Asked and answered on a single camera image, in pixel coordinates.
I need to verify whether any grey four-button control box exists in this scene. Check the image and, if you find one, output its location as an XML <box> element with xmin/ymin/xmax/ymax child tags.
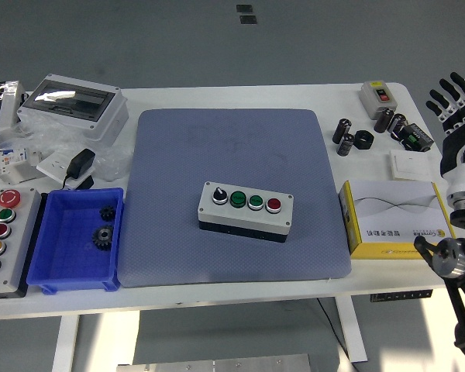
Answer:
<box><xmin>197</xmin><ymin>181</ymin><xmax>295</xmax><ymax>244</ymax></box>

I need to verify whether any grey five-button control box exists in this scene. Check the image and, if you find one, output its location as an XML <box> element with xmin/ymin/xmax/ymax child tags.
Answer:
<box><xmin>0</xmin><ymin>188</ymin><xmax>43</xmax><ymax>300</ymax></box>

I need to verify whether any black module with green terminals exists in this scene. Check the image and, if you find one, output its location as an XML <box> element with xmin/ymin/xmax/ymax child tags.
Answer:
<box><xmin>391</xmin><ymin>122</ymin><xmax>435</xmax><ymax>153</ymax></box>

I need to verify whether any white yellow cardboard box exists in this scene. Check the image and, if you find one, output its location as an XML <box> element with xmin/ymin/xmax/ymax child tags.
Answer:
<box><xmin>339</xmin><ymin>180</ymin><xmax>459</xmax><ymax>260</ymax></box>

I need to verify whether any black cylindrical capacitor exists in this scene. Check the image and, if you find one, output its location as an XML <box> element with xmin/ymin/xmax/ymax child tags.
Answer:
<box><xmin>332</xmin><ymin>119</ymin><xmax>353</xmax><ymax>145</ymax></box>
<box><xmin>387</xmin><ymin>112</ymin><xmax>408</xmax><ymax>136</ymax></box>
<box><xmin>336</xmin><ymin>133</ymin><xmax>356</xmax><ymax>157</ymax></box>
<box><xmin>374</xmin><ymin>107</ymin><xmax>394</xmax><ymax>135</ymax></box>

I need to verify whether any black hex nut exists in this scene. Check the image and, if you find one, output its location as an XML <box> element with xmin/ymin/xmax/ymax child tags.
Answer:
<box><xmin>354</xmin><ymin>130</ymin><xmax>374</xmax><ymax>150</ymax></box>

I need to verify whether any black table control panel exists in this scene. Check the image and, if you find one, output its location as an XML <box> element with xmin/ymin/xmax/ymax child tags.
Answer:
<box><xmin>370</xmin><ymin>292</ymin><xmax>433</xmax><ymax>302</ymax></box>

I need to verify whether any white table leg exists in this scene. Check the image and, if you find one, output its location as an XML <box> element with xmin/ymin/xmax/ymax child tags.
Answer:
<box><xmin>52</xmin><ymin>314</ymin><xmax>81</xmax><ymax>372</ymax></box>
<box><xmin>335</xmin><ymin>296</ymin><xmax>368</xmax><ymax>363</ymax></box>

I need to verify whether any blue-grey table mat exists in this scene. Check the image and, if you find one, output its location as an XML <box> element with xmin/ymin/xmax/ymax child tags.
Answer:
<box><xmin>118</xmin><ymin>108</ymin><xmax>353</xmax><ymax>288</ymax></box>

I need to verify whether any grey metal plate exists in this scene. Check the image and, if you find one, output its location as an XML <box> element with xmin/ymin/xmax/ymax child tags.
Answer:
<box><xmin>115</xmin><ymin>353</ymin><xmax>313</xmax><ymax>372</ymax></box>

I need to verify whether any clear plastic bag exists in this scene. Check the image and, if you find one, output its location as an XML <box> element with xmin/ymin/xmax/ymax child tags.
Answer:
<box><xmin>0</xmin><ymin>112</ymin><xmax>135</xmax><ymax>183</ymax></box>

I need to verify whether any large black bevel gear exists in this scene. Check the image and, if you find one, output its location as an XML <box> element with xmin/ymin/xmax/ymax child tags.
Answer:
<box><xmin>91</xmin><ymin>223</ymin><xmax>116</xmax><ymax>252</ymax></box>

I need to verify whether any black power adapter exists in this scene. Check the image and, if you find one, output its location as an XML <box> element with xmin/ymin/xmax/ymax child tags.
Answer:
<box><xmin>63</xmin><ymin>148</ymin><xmax>97</xmax><ymax>191</ymax></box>

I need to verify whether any blue plastic bin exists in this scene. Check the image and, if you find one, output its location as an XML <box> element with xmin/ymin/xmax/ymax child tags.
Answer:
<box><xmin>26</xmin><ymin>188</ymin><xmax>125</xmax><ymax>295</ymax></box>

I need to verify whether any white circuit breaker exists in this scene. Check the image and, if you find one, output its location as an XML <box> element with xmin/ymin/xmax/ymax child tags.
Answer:
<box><xmin>0</xmin><ymin>146</ymin><xmax>43</xmax><ymax>185</ymax></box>

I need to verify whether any white rectangular device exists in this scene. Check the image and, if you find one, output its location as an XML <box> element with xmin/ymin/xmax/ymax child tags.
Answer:
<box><xmin>0</xmin><ymin>80</ymin><xmax>26</xmax><ymax>135</ymax></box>

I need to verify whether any white wall switch plate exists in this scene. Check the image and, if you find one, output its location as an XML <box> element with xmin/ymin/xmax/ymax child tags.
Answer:
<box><xmin>389</xmin><ymin>149</ymin><xmax>434</xmax><ymax>181</ymax></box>

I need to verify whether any grey two-button switch box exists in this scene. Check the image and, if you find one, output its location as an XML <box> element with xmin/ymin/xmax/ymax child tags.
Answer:
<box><xmin>359</xmin><ymin>80</ymin><xmax>397</xmax><ymax>120</ymax></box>

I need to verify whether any black cable under table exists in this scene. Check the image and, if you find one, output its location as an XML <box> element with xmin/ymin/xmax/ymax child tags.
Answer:
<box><xmin>316</xmin><ymin>298</ymin><xmax>352</xmax><ymax>361</ymax></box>

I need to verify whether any grey enclosure with clear lid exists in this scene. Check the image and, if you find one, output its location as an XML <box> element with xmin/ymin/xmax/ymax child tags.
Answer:
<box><xmin>16</xmin><ymin>74</ymin><xmax>129</xmax><ymax>146</ymax></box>

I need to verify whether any white wall socket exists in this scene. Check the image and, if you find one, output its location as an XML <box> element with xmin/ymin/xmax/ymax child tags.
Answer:
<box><xmin>36</xmin><ymin>150</ymin><xmax>87</xmax><ymax>191</ymax></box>

